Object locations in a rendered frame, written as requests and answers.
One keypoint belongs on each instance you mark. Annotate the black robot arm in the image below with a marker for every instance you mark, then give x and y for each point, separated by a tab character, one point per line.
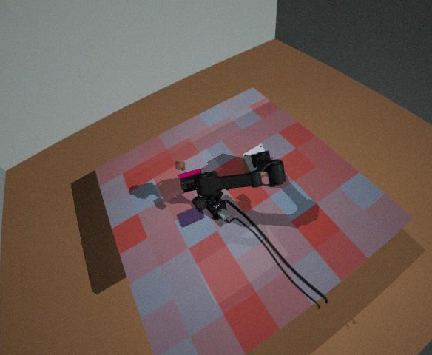
209	182

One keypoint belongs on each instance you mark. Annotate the dark purple flat bar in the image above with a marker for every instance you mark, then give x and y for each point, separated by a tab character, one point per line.
189	217

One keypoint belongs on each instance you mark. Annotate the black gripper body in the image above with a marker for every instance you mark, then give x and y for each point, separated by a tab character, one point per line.
199	202

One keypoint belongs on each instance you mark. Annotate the magenta rectangular block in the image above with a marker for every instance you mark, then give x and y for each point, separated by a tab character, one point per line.
189	174

